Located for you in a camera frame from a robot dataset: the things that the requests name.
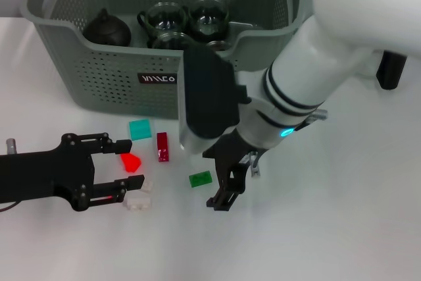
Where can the white flat toy brick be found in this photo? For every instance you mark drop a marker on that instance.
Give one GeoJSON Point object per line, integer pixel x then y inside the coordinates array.
{"type": "Point", "coordinates": [148, 187]}
{"type": "Point", "coordinates": [138, 204]}

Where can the glass teacup with black base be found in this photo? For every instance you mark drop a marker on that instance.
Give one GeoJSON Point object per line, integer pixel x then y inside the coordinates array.
{"type": "Point", "coordinates": [208, 17]}
{"type": "Point", "coordinates": [218, 45]}
{"type": "Point", "coordinates": [167, 41]}
{"type": "Point", "coordinates": [162, 17]}

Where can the dark red toy brick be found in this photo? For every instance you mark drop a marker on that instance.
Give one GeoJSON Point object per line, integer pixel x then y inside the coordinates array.
{"type": "Point", "coordinates": [162, 146]}

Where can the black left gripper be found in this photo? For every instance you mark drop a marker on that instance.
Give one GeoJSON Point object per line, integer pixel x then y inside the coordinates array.
{"type": "Point", "coordinates": [42, 175]}

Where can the teal toy brick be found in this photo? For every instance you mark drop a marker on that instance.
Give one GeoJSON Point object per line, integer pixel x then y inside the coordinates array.
{"type": "Point", "coordinates": [139, 129]}

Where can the small red toy brick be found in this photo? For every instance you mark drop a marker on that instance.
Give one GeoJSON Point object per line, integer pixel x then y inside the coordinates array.
{"type": "Point", "coordinates": [107, 199]}

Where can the red sloped toy brick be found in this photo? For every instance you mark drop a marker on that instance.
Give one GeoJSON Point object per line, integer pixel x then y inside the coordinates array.
{"type": "Point", "coordinates": [131, 162]}

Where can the black ceramic teapot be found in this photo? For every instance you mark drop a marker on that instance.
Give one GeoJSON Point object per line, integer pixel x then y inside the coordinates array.
{"type": "Point", "coordinates": [107, 32]}

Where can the green toy brick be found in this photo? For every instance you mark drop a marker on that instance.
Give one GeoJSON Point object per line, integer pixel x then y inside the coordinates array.
{"type": "Point", "coordinates": [200, 179]}

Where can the grey perforated storage bin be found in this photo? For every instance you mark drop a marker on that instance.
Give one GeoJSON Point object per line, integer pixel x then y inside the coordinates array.
{"type": "Point", "coordinates": [131, 90]}

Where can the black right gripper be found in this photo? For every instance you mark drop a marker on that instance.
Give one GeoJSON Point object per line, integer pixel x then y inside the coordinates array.
{"type": "Point", "coordinates": [230, 159]}

